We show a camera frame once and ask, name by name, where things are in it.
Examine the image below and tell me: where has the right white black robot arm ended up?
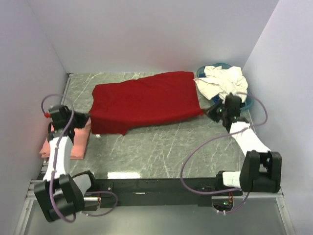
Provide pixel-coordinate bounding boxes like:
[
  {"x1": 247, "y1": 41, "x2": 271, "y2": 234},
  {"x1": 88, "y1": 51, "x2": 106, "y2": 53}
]
[{"x1": 206, "y1": 94, "x2": 282, "y2": 195}]

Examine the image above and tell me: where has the red t shirt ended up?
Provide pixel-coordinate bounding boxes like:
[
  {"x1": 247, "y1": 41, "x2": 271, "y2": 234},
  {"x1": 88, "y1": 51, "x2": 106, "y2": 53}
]
[{"x1": 89, "y1": 71, "x2": 203, "y2": 135}]

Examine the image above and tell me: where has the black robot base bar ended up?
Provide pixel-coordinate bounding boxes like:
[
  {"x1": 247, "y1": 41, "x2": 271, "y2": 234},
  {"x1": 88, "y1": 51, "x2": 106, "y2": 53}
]
[{"x1": 88, "y1": 178, "x2": 212, "y2": 208}]

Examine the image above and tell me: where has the teal plastic laundry basket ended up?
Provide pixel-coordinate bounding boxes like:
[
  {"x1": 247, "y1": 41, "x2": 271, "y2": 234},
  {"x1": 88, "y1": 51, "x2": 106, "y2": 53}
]
[{"x1": 196, "y1": 63, "x2": 254, "y2": 112}]

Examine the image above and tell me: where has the folded pink t shirt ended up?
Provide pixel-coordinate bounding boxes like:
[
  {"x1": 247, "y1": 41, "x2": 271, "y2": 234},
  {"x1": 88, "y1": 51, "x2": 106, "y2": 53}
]
[{"x1": 39, "y1": 118, "x2": 91, "y2": 160}]

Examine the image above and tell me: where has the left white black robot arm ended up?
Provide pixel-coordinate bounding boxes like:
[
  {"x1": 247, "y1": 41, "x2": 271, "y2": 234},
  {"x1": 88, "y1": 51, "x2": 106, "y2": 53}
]
[{"x1": 34, "y1": 105, "x2": 98, "y2": 222}]

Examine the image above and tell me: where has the blue t shirt in basket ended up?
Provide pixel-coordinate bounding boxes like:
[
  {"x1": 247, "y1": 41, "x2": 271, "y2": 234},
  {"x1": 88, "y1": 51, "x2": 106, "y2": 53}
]
[{"x1": 211, "y1": 95, "x2": 246, "y2": 109}]

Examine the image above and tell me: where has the white crumpled t shirt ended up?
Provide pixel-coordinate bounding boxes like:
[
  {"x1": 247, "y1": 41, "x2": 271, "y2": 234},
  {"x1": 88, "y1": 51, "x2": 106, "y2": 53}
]
[{"x1": 194, "y1": 66, "x2": 248, "y2": 103}]

